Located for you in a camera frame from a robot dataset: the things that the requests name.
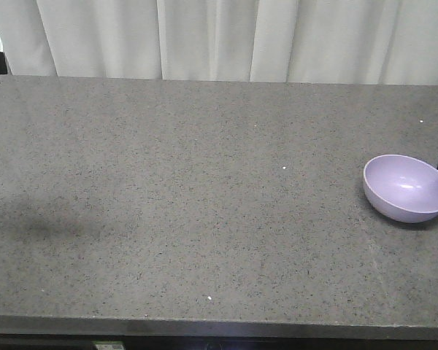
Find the lilac plastic bowl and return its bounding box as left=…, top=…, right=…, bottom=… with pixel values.
left=363, top=155, right=438, bottom=224

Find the white curtain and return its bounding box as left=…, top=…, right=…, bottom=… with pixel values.
left=0, top=1, right=438, bottom=85

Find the green energy label sticker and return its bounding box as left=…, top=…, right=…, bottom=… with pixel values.
left=92, top=341, right=126, bottom=350

